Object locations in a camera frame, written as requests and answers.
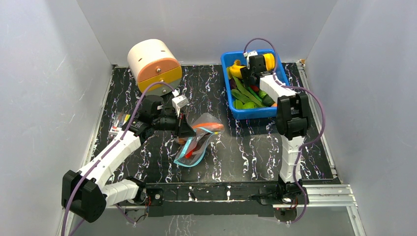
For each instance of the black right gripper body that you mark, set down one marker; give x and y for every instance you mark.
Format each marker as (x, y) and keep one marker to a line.
(247, 72)

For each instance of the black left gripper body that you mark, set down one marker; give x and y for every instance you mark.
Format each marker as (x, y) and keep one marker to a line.
(168, 123)

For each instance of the clear zip top bag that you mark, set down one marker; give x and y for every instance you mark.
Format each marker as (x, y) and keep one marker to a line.
(202, 139)

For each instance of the red chili pepper toy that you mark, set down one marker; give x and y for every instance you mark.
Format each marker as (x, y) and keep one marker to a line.
(196, 152)

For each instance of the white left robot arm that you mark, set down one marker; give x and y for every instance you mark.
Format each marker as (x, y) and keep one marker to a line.
(86, 192)

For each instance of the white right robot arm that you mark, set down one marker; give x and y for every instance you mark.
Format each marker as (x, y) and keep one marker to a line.
(292, 116)

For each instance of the yellow banana bunch toy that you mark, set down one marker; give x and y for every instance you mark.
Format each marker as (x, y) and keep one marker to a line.
(235, 69)

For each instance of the green leaf vegetable toy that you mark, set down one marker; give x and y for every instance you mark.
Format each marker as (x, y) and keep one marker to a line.
(248, 93)

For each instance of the yellow bell pepper toy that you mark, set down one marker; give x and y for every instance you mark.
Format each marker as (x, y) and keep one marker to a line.
(269, 61)

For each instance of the green custard apple toy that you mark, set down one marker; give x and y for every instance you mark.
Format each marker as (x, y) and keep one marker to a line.
(249, 105)

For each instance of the dark green cucumber toy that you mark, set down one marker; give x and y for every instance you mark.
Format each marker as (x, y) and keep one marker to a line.
(267, 101)

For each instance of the marker pen pack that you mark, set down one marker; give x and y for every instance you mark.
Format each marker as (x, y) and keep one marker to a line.
(118, 121)

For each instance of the blue plastic bin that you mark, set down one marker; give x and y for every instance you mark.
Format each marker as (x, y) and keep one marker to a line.
(227, 59)

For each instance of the round pastel drawer cabinet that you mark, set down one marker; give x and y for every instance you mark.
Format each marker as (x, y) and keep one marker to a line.
(155, 69)

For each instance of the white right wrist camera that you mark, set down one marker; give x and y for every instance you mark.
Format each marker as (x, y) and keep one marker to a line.
(247, 55)

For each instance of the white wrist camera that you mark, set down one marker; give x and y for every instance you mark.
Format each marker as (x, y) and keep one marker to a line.
(179, 102)
(247, 55)

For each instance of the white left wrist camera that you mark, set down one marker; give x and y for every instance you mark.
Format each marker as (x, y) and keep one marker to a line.
(179, 102)

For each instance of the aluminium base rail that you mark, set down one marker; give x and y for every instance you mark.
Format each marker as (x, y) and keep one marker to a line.
(235, 198)

